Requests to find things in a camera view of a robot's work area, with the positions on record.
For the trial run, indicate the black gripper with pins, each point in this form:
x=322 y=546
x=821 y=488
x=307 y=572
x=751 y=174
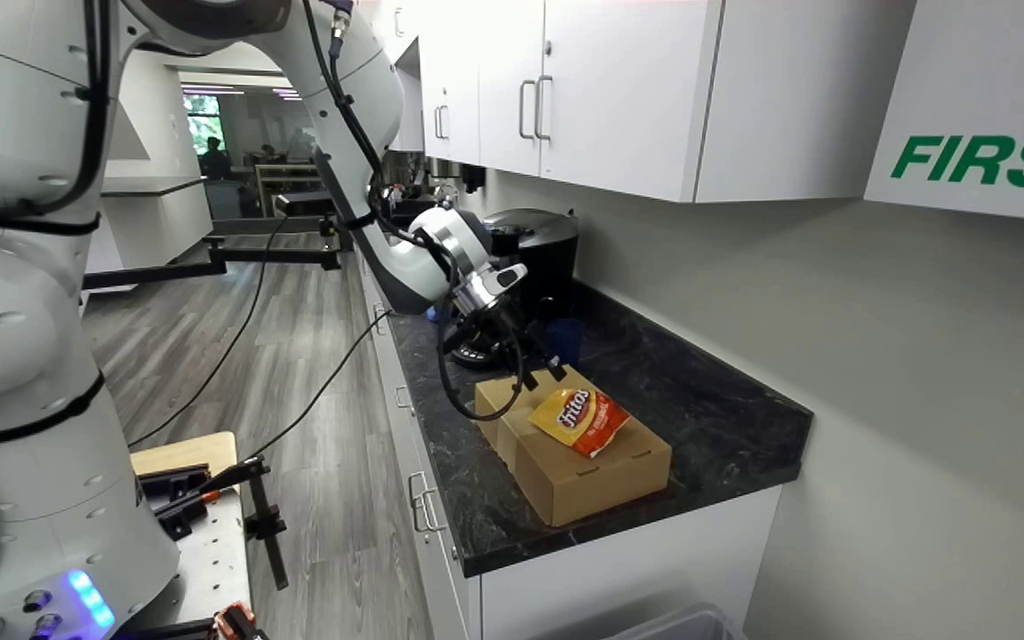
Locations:
x=484 y=321

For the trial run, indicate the yellow Fritos snack pack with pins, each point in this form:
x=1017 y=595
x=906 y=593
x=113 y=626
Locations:
x=581 y=420

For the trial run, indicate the dark blue cup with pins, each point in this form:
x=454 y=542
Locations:
x=570 y=338

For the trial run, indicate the black coffee maker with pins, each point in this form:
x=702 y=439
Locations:
x=549 y=250

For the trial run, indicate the brown cardboard box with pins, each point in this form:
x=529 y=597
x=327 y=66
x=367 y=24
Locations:
x=588 y=488

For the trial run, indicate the dark marble cabinet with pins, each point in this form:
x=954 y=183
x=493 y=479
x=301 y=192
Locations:
x=604 y=581

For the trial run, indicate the black boom stand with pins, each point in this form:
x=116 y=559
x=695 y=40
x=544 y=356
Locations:
x=274 y=252

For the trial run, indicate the wooden chair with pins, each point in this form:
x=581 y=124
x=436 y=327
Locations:
x=283 y=183

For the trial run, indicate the black clamp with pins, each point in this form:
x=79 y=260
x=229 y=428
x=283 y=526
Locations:
x=266 y=519

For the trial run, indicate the light wooden board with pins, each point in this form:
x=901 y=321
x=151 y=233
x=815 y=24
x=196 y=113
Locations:
x=185 y=448

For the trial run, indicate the perforated metal table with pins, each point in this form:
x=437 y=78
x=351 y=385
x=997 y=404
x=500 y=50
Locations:
x=211 y=556

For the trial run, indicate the distant seated person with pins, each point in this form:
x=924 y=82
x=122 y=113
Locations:
x=213 y=161

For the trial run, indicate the white kitchen island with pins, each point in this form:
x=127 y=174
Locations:
x=159 y=218

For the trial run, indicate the white first aid cabinet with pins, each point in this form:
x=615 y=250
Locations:
x=987 y=71

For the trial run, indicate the black boom camera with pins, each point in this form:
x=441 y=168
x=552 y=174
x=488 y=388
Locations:
x=292 y=205

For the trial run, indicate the white upper wall cabinet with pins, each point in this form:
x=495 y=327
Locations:
x=799 y=95

